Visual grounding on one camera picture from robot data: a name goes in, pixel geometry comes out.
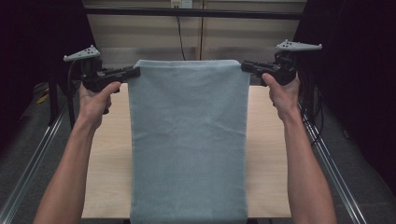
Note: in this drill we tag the black horizontal frame bar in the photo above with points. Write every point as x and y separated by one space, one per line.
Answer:
193 13

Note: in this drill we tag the metal floor rail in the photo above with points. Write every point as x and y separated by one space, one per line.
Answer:
28 174
336 183

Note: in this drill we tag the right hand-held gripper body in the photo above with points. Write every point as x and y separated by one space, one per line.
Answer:
285 70

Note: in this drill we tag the light blue towel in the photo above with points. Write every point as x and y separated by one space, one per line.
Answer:
190 140

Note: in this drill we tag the white wall socket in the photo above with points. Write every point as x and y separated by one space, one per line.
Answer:
181 3

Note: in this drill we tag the black curtain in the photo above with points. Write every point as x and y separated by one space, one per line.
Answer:
31 34
358 93

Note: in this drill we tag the yellow floor item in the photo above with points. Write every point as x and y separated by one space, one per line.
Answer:
42 99

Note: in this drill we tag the person's left hand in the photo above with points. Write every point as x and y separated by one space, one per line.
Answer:
95 104

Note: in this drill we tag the person's right hand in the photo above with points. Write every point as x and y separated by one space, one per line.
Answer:
286 98

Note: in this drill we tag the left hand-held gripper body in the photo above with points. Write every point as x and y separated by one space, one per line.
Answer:
91 79

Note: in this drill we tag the black metal stand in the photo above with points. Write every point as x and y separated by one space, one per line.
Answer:
53 99

